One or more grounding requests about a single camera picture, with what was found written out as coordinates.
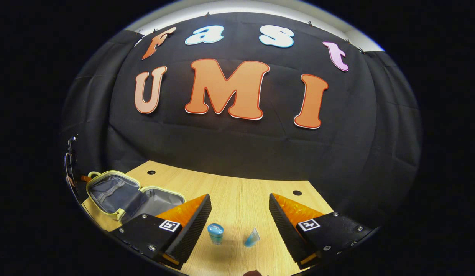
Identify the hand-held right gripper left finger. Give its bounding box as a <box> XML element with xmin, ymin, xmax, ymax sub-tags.
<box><xmin>111</xmin><ymin>194</ymin><xmax>212</xmax><ymax>271</ymax></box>

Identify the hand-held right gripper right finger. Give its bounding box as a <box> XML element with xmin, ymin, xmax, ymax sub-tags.
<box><xmin>269</xmin><ymin>193</ymin><xmax>376</xmax><ymax>271</ymax></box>

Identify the clear bottle with blue cap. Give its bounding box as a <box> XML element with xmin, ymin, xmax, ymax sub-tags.
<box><xmin>207</xmin><ymin>223</ymin><xmax>224</xmax><ymax>245</ymax></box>

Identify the white tube with blue cap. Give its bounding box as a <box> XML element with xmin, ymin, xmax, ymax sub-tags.
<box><xmin>244</xmin><ymin>228</ymin><xmax>261</xmax><ymax>248</ymax></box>

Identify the pale yellow suitcase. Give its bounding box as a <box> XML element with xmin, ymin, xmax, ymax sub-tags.
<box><xmin>86</xmin><ymin>170</ymin><xmax>186</xmax><ymax>225</ymax></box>

